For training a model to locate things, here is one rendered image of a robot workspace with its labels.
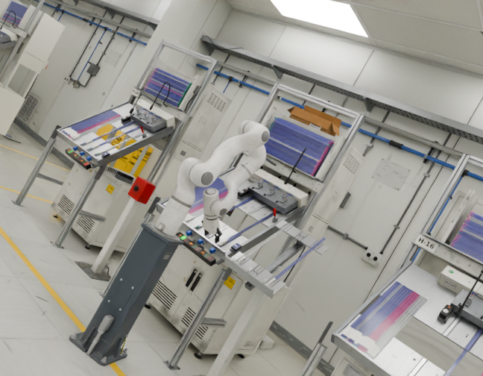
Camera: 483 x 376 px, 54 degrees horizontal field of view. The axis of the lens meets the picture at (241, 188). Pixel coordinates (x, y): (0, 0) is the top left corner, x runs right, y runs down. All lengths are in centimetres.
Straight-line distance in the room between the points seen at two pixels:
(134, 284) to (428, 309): 149
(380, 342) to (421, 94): 293
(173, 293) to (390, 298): 149
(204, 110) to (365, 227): 182
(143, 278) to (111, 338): 34
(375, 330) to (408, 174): 234
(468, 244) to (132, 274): 176
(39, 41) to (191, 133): 325
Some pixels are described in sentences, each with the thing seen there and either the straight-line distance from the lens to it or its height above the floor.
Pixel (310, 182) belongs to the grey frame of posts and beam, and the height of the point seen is 135.
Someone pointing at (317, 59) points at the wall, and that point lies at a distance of 544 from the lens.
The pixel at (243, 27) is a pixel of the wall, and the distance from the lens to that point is 626.
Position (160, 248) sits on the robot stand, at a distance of 243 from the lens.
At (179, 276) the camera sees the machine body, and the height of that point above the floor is 35.
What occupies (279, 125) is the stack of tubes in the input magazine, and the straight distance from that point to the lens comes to 338.
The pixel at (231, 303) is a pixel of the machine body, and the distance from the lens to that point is 307.
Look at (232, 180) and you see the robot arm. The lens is 256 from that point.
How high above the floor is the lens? 116
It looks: 1 degrees down
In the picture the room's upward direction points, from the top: 30 degrees clockwise
